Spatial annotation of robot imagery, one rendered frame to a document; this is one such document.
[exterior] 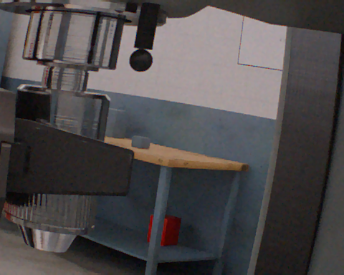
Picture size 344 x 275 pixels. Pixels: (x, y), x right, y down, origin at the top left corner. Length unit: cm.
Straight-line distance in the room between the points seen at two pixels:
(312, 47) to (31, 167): 43
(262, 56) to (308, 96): 497
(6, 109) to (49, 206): 6
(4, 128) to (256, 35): 546
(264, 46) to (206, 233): 137
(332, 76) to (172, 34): 561
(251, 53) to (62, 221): 543
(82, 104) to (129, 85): 620
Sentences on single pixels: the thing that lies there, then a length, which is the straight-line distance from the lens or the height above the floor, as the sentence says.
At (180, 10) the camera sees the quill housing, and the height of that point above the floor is 131.
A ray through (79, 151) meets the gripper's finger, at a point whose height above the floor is 124.
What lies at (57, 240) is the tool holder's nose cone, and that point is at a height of 120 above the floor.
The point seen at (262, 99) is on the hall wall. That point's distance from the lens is 568.
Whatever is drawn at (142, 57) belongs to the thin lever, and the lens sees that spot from 35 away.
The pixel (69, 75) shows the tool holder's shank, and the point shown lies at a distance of 38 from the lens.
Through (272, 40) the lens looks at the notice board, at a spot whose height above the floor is 173.
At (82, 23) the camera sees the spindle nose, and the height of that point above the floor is 130.
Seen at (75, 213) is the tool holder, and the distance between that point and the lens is 37.
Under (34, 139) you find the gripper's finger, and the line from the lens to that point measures 35.
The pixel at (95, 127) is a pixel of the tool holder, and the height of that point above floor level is 125.
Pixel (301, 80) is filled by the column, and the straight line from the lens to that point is 75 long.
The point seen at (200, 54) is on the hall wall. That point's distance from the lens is 609.
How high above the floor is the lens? 127
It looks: 3 degrees down
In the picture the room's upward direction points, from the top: 9 degrees clockwise
